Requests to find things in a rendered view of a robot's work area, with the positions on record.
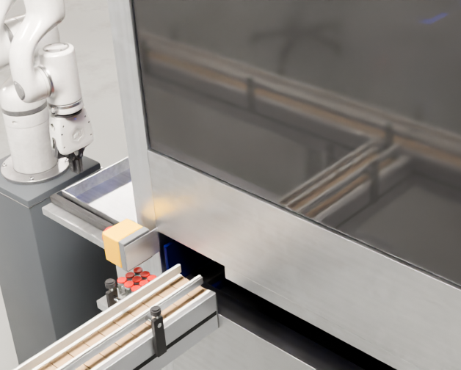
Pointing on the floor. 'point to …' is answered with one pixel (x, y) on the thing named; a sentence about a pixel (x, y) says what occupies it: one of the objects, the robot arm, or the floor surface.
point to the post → (136, 124)
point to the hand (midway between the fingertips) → (75, 164)
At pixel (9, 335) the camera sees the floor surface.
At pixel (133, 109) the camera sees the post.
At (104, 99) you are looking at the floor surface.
